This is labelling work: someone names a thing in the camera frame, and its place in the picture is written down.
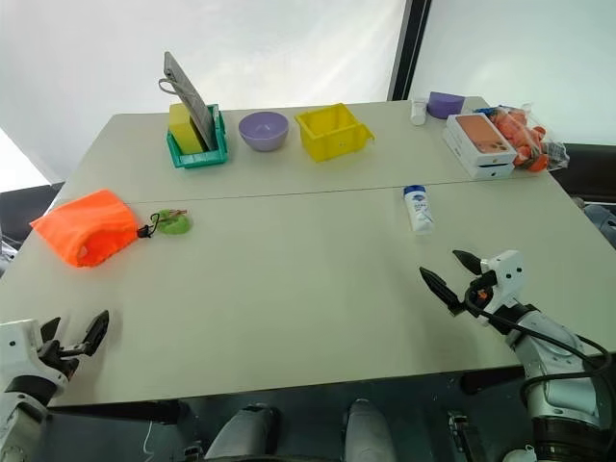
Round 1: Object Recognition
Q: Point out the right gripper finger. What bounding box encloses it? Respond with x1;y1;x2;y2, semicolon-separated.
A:
451;248;483;278
419;267;467;317

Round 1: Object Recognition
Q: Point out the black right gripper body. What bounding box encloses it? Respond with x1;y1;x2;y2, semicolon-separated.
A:
463;270;500;320

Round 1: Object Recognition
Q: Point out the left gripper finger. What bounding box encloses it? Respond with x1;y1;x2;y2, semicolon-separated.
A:
81;309;112;358
39;316;64;346

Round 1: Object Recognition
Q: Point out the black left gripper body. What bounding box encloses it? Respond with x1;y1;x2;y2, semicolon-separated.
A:
37;339;90;382

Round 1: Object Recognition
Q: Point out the clear bag of orange items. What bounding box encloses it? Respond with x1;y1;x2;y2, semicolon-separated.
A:
474;102;572;174

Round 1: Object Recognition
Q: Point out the white tube with blue cap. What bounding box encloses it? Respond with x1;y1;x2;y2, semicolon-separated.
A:
402;185;437;236

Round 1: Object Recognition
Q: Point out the white phone box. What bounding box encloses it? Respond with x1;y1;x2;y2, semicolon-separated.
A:
445;113;518;182

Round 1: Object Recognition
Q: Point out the black furniture block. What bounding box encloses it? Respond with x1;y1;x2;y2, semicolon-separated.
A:
0;182;66;244
552;141;616;199

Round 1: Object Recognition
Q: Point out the green round toy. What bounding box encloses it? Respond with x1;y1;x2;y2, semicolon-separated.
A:
152;208;194;237

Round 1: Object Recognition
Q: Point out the small white bottle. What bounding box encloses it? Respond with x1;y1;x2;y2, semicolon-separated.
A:
410;98;430;127

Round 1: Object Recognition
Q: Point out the grey rounded shape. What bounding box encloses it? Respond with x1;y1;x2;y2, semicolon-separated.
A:
343;398;398;462
203;403;281;462

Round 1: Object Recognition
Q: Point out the purple round container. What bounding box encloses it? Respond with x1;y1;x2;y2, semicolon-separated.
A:
426;90;467;121

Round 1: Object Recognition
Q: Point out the yellow plastic bin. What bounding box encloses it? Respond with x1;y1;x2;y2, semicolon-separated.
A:
294;102;376;163

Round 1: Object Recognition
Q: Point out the green plastic bin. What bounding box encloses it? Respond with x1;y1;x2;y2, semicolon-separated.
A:
166;103;231;171

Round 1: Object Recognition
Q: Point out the yellow sponge block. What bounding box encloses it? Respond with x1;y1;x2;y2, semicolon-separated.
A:
168;102;209;156

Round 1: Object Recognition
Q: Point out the purple bowl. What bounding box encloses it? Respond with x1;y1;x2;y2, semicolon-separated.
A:
238;111;291;153

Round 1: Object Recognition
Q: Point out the grey flat pouch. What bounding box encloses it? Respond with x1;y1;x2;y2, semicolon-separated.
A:
157;51;219;152

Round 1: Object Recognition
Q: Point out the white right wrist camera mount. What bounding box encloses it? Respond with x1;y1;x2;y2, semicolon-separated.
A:
478;249;526;315

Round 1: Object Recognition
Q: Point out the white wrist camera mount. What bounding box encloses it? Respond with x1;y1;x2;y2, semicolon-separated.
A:
478;249;526;315
0;318;71;394

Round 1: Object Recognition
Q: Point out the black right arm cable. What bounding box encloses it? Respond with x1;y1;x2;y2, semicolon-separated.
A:
464;296;613;401

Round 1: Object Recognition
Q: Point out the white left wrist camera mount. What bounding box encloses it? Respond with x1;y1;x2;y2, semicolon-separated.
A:
0;318;71;394

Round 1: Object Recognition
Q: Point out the orange drawstring bag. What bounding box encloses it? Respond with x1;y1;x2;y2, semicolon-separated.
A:
29;189;141;269

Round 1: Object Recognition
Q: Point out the metal bracket under table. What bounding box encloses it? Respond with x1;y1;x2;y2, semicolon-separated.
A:
447;410;488;462

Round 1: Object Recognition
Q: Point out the dark window frame post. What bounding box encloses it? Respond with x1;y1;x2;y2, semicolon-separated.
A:
386;0;433;102

